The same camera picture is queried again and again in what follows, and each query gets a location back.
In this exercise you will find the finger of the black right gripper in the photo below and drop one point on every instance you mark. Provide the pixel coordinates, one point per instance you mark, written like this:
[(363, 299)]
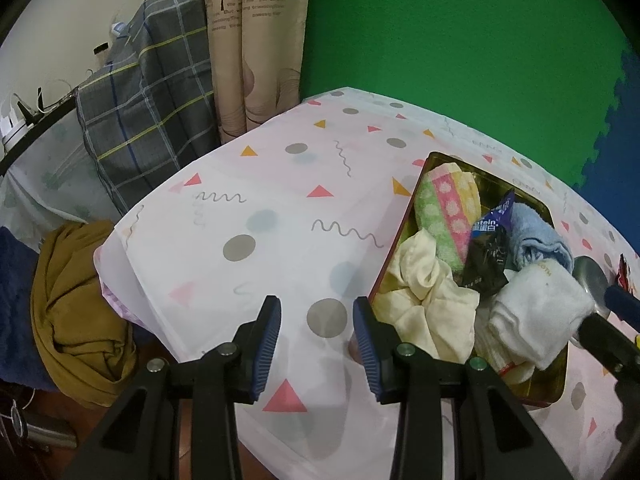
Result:
[(610, 347), (624, 305)]

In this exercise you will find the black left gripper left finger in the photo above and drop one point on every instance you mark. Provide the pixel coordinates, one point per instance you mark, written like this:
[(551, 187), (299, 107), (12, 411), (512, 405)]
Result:
[(257, 341)]

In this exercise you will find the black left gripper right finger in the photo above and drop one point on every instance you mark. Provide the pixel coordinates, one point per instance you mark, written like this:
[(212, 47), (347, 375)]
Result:
[(377, 342)]

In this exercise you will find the cream cloth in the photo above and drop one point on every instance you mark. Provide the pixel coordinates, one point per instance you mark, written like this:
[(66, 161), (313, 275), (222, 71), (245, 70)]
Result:
[(420, 298)]

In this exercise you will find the white towel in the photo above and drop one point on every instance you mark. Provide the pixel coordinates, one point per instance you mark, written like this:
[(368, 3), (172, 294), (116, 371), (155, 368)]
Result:
[(525, 326)]

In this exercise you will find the light blue terry towel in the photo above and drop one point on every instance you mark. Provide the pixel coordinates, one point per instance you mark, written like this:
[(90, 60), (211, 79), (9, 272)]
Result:
[(531, 239)]

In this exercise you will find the beige striped towel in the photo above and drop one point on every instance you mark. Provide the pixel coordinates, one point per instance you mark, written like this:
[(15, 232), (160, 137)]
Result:
[(447, 204)]

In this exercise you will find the steel bowl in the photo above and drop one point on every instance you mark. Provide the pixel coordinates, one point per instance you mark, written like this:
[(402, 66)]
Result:
[(593, 279)]

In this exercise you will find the blue foam mat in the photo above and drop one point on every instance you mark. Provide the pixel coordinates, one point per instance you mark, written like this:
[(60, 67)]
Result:
[(611, 180)]

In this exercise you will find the pink patterned tablecloth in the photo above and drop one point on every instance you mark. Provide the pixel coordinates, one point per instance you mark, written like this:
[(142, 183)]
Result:
[(305, 208)]

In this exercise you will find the black foil snack bag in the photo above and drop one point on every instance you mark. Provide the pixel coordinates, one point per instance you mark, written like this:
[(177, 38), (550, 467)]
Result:
[(488, 248)]

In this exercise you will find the mustard yellow cloth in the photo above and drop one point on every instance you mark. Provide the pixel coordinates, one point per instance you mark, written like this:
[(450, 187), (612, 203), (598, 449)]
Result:
[(86, 348)]

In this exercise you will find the dark blue cloth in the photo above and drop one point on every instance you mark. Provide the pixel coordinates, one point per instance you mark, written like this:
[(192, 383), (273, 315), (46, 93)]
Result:
[(20, 359)]

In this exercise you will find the grey plaid cloth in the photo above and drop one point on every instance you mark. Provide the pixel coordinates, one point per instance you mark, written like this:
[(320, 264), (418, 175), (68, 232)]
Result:
[(149, 110)]

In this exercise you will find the green foam mat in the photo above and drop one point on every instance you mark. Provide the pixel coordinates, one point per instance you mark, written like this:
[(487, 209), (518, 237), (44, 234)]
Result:
[(537, 75)]

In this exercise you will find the beige printed curtain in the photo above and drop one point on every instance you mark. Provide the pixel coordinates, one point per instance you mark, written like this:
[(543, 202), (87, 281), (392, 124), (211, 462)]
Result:
[(256, 48)]

